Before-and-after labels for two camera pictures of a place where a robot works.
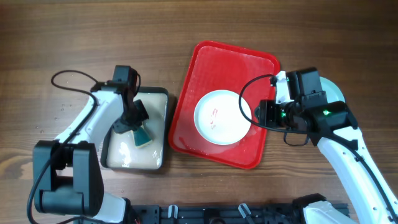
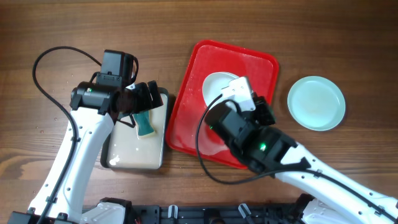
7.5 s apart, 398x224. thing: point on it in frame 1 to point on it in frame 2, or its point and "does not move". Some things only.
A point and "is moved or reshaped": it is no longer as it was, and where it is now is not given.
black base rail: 219,214 does not move
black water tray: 117,150 does not move
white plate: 218,119 is moved or reshaped
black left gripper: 141,117 to 146,101
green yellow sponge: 142,138 is moved or reshaped
